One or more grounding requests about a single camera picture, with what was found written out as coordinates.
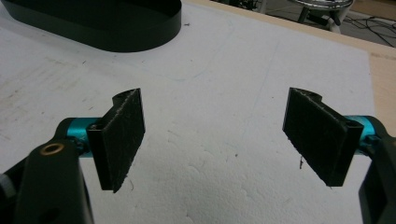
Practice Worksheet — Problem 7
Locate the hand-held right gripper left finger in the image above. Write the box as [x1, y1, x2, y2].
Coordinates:
[65, 88, 147, 194]

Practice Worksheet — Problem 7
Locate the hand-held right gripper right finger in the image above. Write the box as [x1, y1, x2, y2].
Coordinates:
[282, 87, 375, 188]

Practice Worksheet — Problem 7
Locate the white foam mat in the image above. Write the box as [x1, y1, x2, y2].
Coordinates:
[0, 1, 376, 224]

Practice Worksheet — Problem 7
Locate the black oval tray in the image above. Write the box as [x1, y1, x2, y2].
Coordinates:
[1, 0, 183, 53]

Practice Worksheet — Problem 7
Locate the black floor cable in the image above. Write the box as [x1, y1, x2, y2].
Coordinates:
[344, 15, 396, 49]

